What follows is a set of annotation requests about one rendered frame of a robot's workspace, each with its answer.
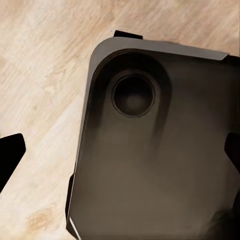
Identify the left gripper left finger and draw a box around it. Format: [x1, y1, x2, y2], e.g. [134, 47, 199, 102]
[0, 133, 26, 193]

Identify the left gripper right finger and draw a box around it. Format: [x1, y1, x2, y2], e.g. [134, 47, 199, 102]
[224, 133, 240, 173]

